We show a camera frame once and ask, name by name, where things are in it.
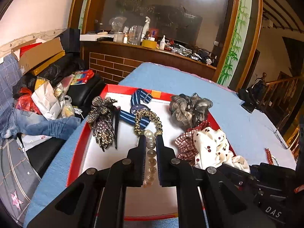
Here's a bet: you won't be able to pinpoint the dark figurine statue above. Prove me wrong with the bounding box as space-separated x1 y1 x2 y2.
251 72 267 100

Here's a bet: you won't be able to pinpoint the red bead bracelet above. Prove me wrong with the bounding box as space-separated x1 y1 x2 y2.
264 147 276 165

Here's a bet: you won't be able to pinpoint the white dotted scrunchie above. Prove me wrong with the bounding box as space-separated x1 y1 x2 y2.
193 127 250 173

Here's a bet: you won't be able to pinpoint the cardboard box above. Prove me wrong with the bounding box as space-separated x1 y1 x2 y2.
11 37 63 76

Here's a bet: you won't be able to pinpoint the wooden stair railing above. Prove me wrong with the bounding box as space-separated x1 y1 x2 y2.
258 76 303 127

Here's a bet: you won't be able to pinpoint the black pouch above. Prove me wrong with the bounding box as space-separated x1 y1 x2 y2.
238 88 257 107

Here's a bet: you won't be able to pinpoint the grey metallic scrunchie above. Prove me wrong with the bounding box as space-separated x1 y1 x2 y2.
169 93 213 128

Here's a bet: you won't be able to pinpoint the glass pitcher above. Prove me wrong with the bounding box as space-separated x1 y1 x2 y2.
128 25 143 45

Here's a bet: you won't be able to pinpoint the red jewelry tray box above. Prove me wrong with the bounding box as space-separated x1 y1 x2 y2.
66 83 238 221

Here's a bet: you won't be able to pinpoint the yellow tape roll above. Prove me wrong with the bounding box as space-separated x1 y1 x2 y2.
142 40 157 49

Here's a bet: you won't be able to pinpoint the wooden counter shelf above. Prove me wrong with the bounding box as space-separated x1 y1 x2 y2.
80 41 216 84

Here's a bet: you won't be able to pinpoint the black smartphone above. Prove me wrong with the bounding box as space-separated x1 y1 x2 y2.
241 102 256 113

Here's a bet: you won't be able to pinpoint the red white plaid scrunchie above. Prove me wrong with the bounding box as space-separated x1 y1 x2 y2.
175 121 210 166

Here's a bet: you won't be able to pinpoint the eyeglasses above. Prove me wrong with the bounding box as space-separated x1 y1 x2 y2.
272 111 291 150

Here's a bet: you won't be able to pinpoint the blue striped strap watch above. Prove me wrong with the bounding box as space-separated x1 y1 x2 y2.
120 89 153 126

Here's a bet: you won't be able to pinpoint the blue jeans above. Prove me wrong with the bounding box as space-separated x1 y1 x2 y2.
1 108 81 140

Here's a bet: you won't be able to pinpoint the black beaded hair clip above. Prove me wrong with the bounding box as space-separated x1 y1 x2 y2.
87 96 120 152

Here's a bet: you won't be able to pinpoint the large pearl bracelet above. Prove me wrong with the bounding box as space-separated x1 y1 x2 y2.
142 129 158 188

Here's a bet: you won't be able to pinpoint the small white pump bottle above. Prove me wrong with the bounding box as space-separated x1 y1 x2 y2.
159 35 166 50

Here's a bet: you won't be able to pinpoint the white spray bottle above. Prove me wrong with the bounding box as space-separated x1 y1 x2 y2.
141 17 150 42

